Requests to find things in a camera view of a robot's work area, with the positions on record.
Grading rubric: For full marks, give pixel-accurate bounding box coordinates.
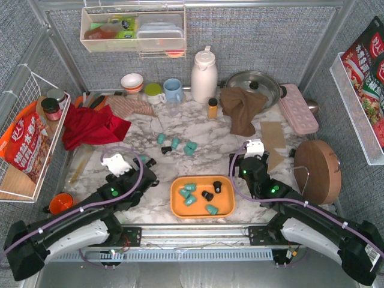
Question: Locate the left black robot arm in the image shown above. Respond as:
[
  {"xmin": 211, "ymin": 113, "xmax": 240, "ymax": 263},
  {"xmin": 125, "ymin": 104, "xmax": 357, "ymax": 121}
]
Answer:
[{"xmin": 4, "ymin": 168, "xmax": 159, "ymax": 281}]

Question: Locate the orange plastic tray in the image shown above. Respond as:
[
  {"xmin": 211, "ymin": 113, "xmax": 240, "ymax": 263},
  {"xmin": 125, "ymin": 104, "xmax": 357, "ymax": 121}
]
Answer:
[{"xmin": 170, "ymin": 175, "xmax": 235, "ymax": 218}]

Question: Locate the steel pot with lid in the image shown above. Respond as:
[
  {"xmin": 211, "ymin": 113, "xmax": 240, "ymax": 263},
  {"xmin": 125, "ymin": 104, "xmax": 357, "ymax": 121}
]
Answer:
[{"xmin": 220, "ymin": 71, "xmax": 287, "ymax": 113}]

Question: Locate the black small lid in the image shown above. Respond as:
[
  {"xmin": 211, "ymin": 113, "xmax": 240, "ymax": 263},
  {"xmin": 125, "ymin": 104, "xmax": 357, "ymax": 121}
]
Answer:
[{"xmin": 289, "ymin": 149, "xmax": 296, "ymax": 158}]

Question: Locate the green lid white cup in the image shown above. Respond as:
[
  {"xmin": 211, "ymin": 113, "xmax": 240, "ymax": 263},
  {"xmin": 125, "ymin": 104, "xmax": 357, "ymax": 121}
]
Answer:
[{"xmin": 145, "ymin": 83, "xmax": 166, "ymax": 105}]

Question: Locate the red cloth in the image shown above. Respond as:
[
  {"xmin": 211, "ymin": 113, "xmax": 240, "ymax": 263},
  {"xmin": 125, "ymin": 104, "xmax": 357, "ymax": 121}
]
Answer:
[{"xmin": 62, "ymin": 104, "xmax": 131, "ymax": 151}]

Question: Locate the orange cup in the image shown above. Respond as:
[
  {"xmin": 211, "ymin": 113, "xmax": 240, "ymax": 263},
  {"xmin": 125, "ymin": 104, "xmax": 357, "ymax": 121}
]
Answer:
[{"xmin": 48, "ymin": 193, "xmax": 77, "ymax": 215}]

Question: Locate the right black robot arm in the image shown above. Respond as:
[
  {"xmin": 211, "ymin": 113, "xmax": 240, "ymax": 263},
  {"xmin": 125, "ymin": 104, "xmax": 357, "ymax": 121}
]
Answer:
[{"xmin": 229, "ymin": 152, "xmax": 383, "ymax": 286}]

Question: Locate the right white wall basket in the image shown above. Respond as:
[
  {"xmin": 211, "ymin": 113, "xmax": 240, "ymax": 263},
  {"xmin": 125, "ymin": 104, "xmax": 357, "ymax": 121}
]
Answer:
[{"xmin": 329, "ymin": 52, "xmax": 383, "ymax": 166}]

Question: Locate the clear plastic food container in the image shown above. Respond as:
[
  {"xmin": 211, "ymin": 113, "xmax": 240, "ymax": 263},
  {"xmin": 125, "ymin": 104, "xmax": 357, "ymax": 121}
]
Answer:
[{"xmin": 136, "ymin": 13, "xmax": 184, "ymax": 51}]

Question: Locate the teal coffee capsule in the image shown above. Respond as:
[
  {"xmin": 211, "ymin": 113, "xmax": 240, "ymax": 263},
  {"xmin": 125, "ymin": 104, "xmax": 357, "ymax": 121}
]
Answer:
[
  {"xmin": 206, "ymin": 205, "xmax": 218, "ymax": 215},
  {"xmin": 179, "ymin": 188, "xmax": 191, "ymax": 199},
  {"xmin": 140, "ymin": 155, "xmax": 148, "ymax": 163},
  {"xmin": 184, "ymin": 141, "xmax": 197, "ymax": 156},
  {"xmin": 184, "ymin": 183, "xmax": 197, "ymax": 192},
  {"xmin": 157, "ymin": 133, "xmax": 166, "ymax": 144},
  {"xmin": 184, "ymin": 195, "xmax": 197, "ymax": 206},
  {"xmin": 171, "ymin": 138, "xmax": 180, "ymax": 149}
]

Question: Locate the cream wall shelf basket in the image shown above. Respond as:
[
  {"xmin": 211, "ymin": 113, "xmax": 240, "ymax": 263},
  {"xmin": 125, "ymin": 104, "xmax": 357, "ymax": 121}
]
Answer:
[{"xmin": 80, "ymin": 4, "xmax": 187, "ymax": 58}]

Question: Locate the blue mug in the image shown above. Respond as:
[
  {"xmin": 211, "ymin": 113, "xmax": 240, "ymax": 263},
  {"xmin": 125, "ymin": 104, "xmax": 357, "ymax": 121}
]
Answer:
[{"xmin": 163, "ymin": 78, "xmax": 185, "ymax": 103}]

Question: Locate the silver lid glass jar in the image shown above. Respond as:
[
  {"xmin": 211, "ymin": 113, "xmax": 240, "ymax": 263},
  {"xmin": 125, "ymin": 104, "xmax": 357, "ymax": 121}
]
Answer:
[{"xmin": 47, "ymin": 88, "xmax": 66, "ymax": 103}]

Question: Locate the white thermos jug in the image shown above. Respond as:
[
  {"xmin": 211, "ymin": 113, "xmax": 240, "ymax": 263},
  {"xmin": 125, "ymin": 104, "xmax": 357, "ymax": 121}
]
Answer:
[{"xmin": 191, "ymin": 46, "xmax": 218, "ymax": 104}]

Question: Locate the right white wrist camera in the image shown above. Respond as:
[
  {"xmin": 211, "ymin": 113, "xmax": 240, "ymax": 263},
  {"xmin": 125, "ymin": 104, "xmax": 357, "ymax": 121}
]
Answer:
[{"xmin": 244, "ymin": 139, "xmax": 265, "ymax": 158}]

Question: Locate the black coffee capsule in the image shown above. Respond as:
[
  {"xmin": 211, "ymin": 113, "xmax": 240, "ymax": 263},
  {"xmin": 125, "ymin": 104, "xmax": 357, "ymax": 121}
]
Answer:
[
  {"xmin": 213, "ymin": 181, "xmax": 222, "ymax": 194},
  {"xmin": 146, "ymin": 158, "xmax": 157, "ymax": 168},
  {"xmin": 202, "ymin": 191, "xmax": 214, "ymax": 202},
  {"xmin": 161, "ymin": 146, "xmax": 172, "ymax": 155}
]

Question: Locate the white orange striped bowl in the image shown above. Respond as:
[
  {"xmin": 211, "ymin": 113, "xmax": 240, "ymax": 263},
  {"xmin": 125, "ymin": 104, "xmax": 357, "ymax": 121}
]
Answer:
[{"xmin": 121, "ymin": 73, "xmax": 143, "ymax": 94}]

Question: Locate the tan scouring pad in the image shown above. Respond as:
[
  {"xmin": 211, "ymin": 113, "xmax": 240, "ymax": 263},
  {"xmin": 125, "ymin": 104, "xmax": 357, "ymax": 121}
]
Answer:
[
  {"xmin": 260, "ymin": 121, "xmax": 286, "ymax": 150},
  {"xmin": 268, "ymin": 148, "xmax": 284, "ymax": 173}
]

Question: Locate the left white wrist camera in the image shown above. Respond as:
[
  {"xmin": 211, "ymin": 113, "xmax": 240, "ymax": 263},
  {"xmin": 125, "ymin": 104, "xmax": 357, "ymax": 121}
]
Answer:
[{"xmin": 101, "ymin": 154, "xmax": 133, "ymax": 177}]

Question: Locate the red snack bag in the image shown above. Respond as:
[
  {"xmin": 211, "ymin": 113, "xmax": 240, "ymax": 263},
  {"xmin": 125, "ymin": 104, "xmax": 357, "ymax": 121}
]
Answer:
[{"xmin": 1, "ymin": 101, "xmax": 51, "ymax": 184}]

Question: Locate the striped beige cloth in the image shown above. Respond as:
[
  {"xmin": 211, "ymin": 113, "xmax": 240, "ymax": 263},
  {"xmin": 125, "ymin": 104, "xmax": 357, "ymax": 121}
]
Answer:
[{"xmin": 106, "ymin": 95, "xmax": 156, "ymax": 119}]

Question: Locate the pink egg tray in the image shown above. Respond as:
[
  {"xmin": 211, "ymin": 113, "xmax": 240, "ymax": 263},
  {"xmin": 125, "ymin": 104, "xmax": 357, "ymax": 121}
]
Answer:
[{"xmin": 278, "ymin": 83, "xmax": 319, "ymax": 135}]

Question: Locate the orange spice bottle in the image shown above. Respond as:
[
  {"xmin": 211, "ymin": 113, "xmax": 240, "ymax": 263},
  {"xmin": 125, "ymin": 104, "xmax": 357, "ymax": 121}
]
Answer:
[{"xmin": 208, "ymin": 98, "xmax": 218, "ymax": 119}]

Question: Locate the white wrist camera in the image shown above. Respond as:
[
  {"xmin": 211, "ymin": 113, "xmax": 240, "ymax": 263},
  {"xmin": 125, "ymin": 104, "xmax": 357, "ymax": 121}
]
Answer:
[
  {"xmin": 244, "ymin": 139, "xmax": 265, "ymax": 158},
  {"xmin": 101, "ymin": 154, "xmax": 133, "ymax": 177}
]

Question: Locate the white wire wall basket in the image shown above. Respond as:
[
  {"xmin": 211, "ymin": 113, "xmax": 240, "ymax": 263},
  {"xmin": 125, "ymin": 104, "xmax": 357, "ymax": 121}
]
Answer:
[{"xmin": 1, "ymin": 64, "xmax": 71, "ymax": 203}]

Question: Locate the round wooden board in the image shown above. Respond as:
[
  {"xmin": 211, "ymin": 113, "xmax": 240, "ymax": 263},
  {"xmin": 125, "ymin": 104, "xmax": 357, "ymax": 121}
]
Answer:
[{"xmin": 293, "ymin": 140, "xmax": 341, "ymax": 205}]

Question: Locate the brown cloth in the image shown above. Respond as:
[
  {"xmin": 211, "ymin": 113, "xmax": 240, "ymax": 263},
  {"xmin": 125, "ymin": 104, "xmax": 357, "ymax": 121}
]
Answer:
[{"xmin": 220, "ymin": 87, "xmax": 268, "ymax": 137}]

